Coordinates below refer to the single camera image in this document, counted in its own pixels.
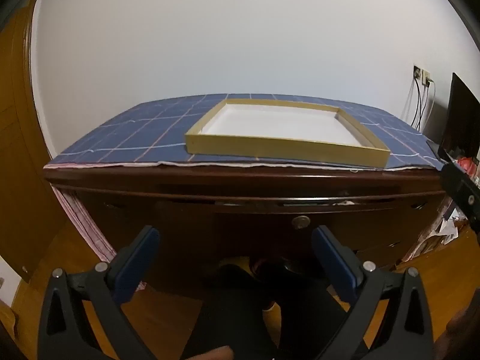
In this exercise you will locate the brown wooden door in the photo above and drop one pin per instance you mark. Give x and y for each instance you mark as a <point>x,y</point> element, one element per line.
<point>22,157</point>

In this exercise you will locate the round metal drawer lock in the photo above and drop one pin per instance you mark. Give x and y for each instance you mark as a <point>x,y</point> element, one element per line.
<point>300,222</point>

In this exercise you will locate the person's black trousers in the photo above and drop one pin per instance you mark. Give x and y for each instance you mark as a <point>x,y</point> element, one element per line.
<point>240,307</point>

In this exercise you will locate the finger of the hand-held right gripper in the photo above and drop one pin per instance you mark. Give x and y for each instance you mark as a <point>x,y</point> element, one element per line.
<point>461,191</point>

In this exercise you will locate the blue plaid tablecloth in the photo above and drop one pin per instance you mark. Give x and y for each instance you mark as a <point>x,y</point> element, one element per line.
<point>131,138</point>

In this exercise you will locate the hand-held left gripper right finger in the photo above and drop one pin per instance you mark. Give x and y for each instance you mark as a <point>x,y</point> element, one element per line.
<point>333,258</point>

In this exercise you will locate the black smartphone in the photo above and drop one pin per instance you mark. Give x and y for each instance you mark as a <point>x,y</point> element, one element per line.
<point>437,149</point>

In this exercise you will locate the black television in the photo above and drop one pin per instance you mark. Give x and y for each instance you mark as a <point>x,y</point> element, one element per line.
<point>459,120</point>

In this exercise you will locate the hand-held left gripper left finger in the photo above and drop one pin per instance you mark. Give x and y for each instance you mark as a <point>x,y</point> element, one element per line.
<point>138,258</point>

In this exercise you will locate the dark wooden dresser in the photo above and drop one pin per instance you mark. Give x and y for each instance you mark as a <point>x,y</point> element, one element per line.
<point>187,232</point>

